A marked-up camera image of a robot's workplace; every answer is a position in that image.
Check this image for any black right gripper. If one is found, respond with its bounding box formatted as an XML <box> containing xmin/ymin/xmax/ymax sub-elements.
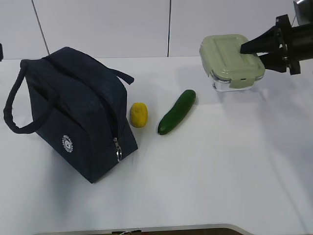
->
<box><xmin>240</xmin><ymin>14</ymin><xmax>301</xmax><ymax>75</ymax></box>

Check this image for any green cucumber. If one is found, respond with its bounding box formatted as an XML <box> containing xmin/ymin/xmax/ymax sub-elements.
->
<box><xmin>157</xmin><ymin>89</ymin><xmax>196</xmax><ymax>135</ymax></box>

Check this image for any yellow lemon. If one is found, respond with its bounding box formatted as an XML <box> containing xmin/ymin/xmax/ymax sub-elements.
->
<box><xmin>130</xmin><ymin>102</ymin><xmax>148</xmax><ymax>128</ymax></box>

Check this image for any navy blue lunch bag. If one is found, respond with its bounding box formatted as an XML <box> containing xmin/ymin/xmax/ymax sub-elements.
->
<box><xmin>3</xmin><ymin>47</ymin><xmax>138</xmax><ymax>183</ymax></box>

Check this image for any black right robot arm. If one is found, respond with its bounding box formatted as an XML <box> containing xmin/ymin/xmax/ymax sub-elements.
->
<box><xmin>240</xmin><ymin>15</ymin><xmax>313</xmax><ymax>75</ymax></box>

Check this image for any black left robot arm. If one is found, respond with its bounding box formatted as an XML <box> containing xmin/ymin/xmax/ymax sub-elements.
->
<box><xmin>0</xmin><ymin>44</ymin><xmax>3</xmax><ymax>61</ymax></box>

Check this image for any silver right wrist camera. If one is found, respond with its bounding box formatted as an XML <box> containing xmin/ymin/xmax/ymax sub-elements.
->
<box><xmin>293</xmin><ymin>0</ymin><xmax>313</xmax><ymax>25</ymax></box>

